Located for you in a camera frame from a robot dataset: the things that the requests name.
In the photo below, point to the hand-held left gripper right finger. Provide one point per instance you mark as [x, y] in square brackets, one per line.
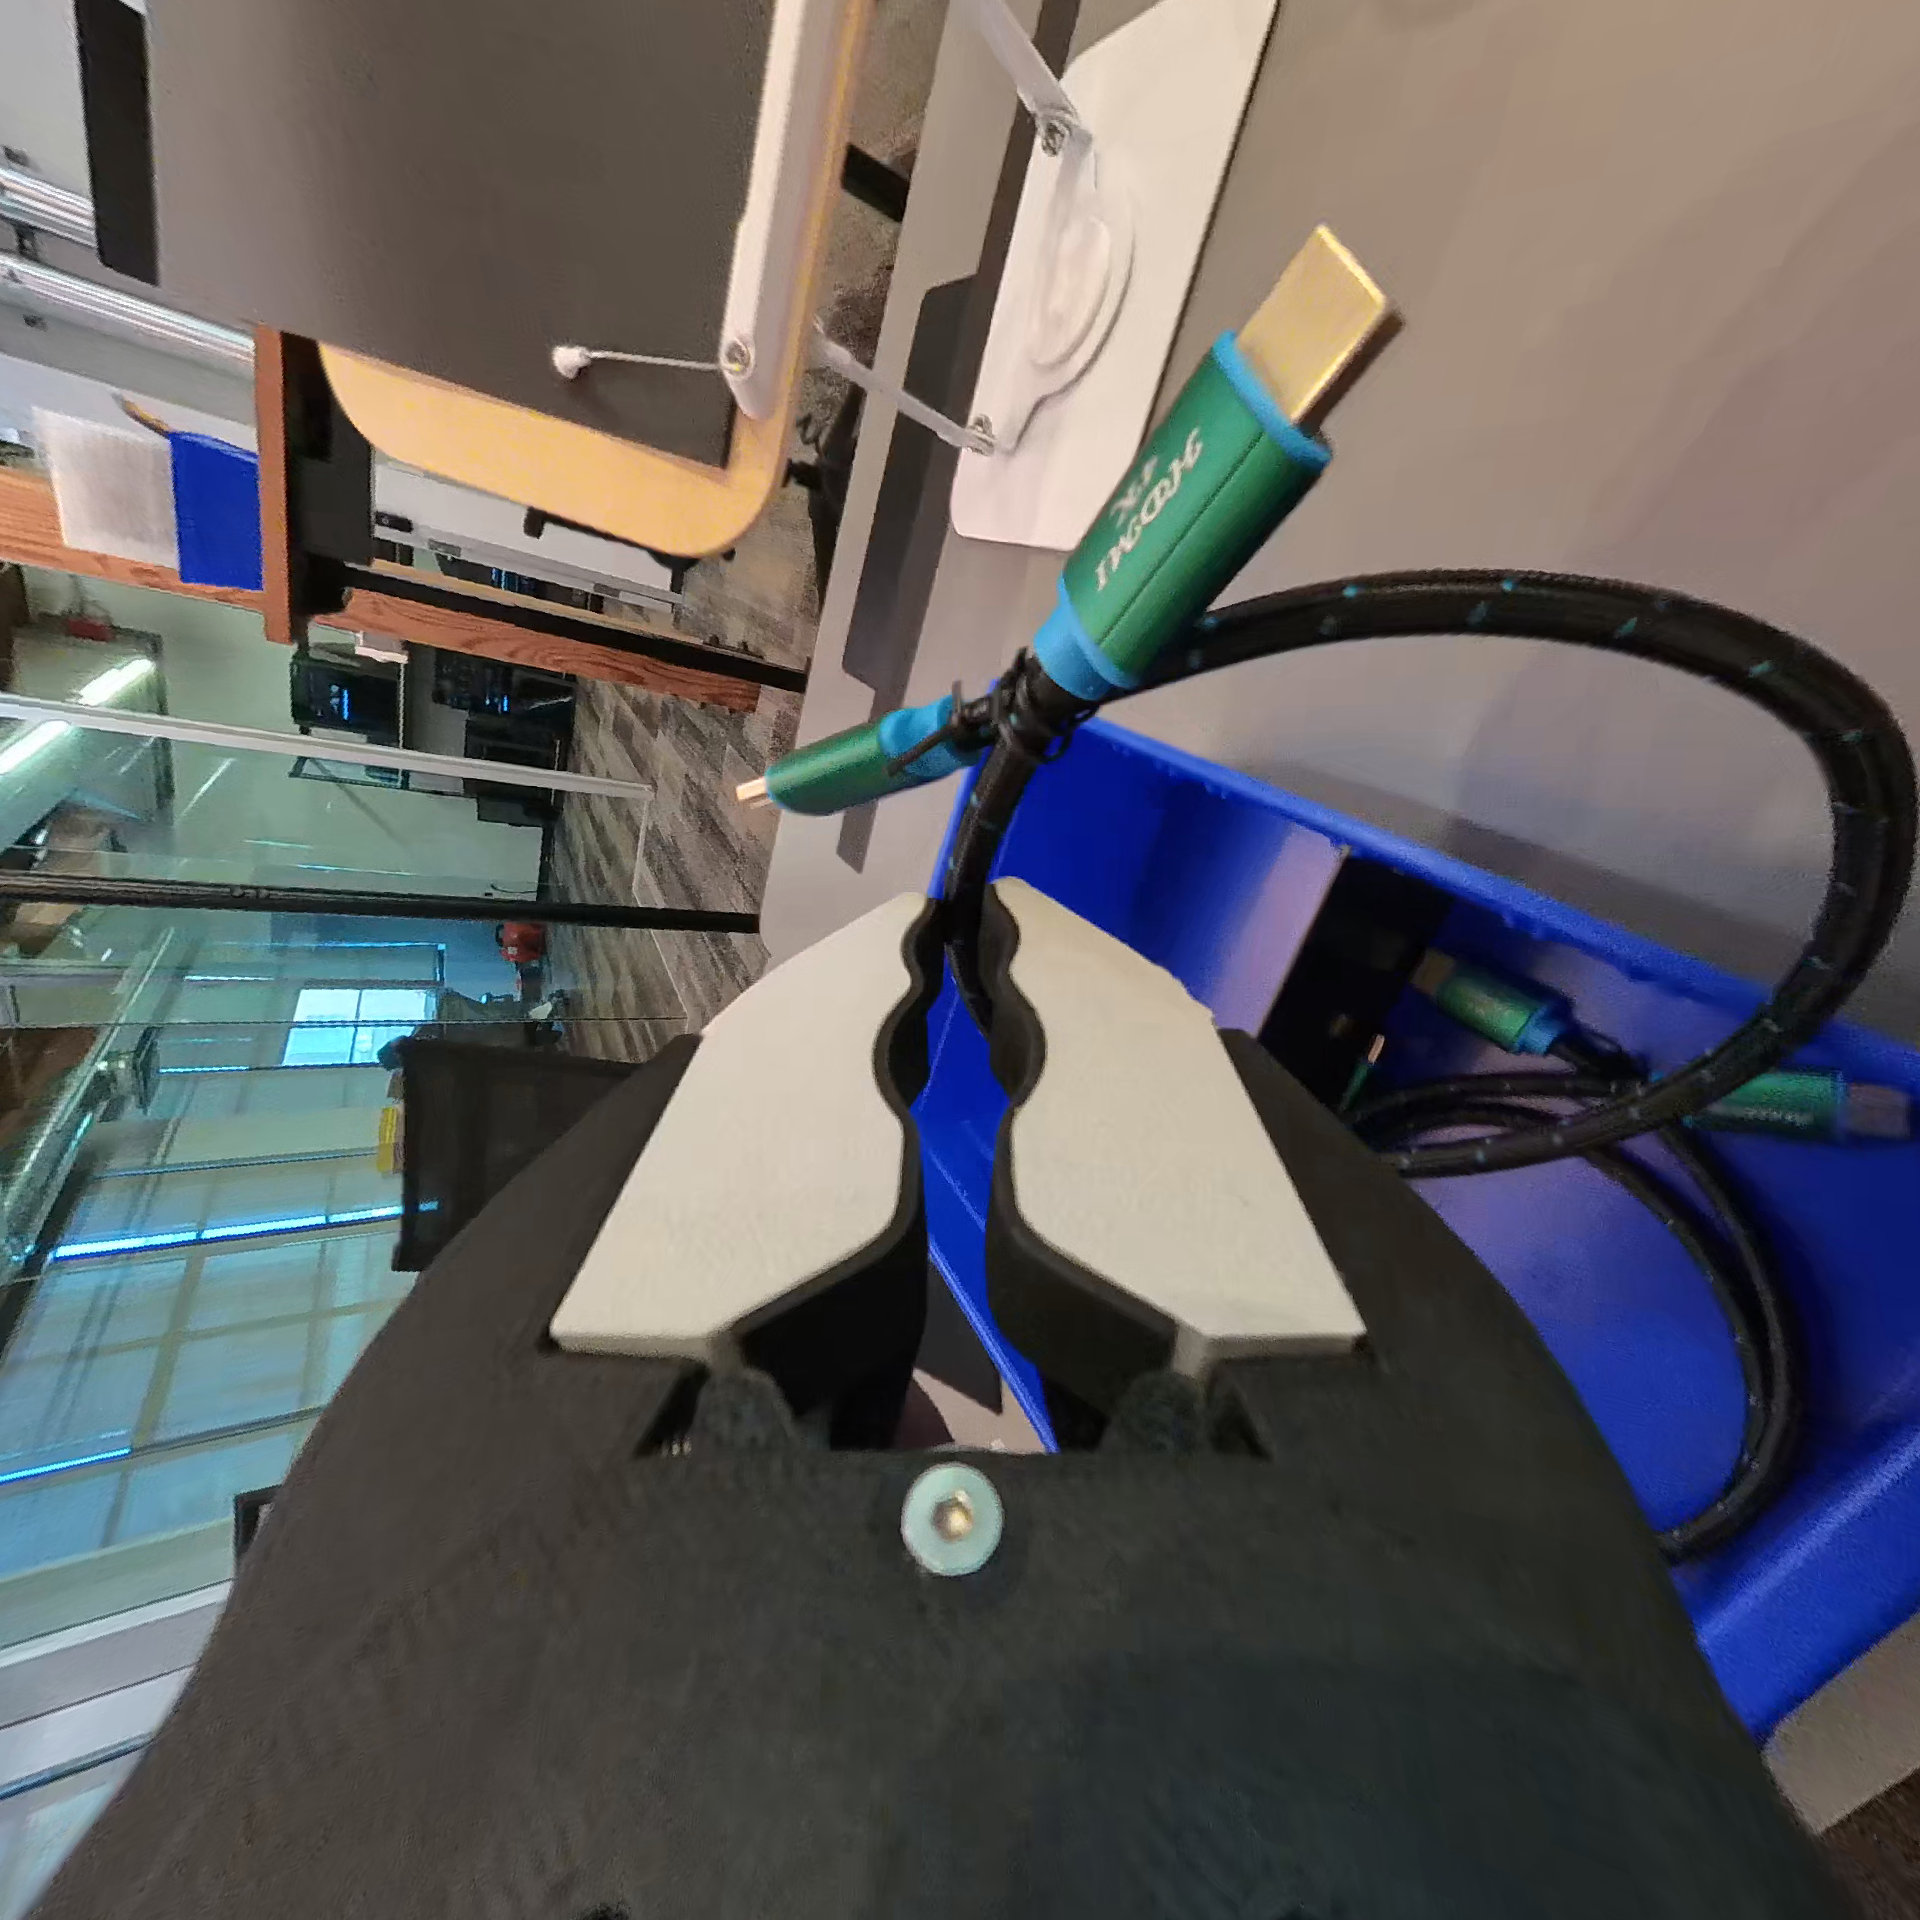
[1172, 1155]

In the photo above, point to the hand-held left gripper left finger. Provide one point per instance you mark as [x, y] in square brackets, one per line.
[751, 1141]

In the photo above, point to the blue plastic bin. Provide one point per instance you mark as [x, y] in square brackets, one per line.
[1576, 1319]

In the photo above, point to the black mesh box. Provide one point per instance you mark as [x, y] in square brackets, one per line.
[510, 1141]

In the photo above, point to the black adapter box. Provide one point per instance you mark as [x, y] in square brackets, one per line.
[1350, 962]

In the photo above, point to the brown wooden shelf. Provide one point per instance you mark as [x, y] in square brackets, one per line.
[277, 495]

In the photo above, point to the white mounting plate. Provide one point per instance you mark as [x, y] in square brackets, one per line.
[1154, 224]

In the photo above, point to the dark board with wooden rim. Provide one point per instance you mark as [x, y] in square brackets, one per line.
[450, 182]

